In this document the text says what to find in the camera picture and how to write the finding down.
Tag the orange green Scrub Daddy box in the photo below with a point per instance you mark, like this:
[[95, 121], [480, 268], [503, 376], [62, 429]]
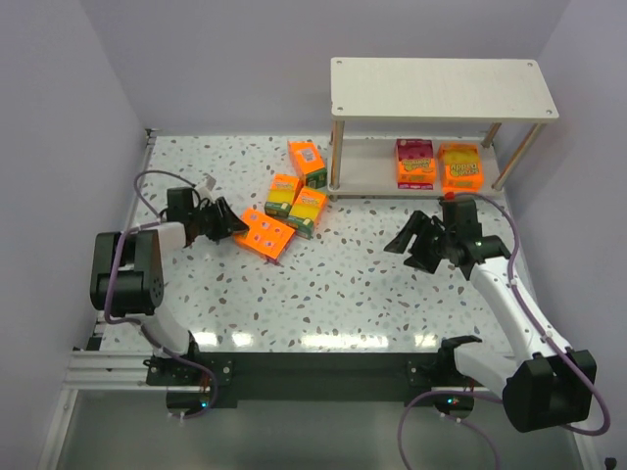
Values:
[[308, 164]]

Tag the sponge daddy box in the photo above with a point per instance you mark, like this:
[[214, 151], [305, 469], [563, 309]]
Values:
[[283, 192], [306, 212]]

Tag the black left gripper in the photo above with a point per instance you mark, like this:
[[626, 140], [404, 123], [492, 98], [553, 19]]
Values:
[[216, 223]]

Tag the white two-tier shelf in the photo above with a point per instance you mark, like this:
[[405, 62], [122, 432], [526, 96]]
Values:
[[500, 105]]

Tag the orange magenta Scrub Mommy box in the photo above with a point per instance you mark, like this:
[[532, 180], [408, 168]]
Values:
[[266, 236]]

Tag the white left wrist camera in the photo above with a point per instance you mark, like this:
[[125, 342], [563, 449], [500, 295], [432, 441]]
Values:
[[205, 187]]

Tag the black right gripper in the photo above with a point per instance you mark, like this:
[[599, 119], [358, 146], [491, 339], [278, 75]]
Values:
[[431, 242]]

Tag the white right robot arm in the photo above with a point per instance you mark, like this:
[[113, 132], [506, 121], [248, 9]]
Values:
[[546, 383]]

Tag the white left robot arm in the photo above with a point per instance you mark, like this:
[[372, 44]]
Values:
[[127, 280]]

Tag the aluminium frame rail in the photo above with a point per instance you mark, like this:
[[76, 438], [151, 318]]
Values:
[[89, 370]]

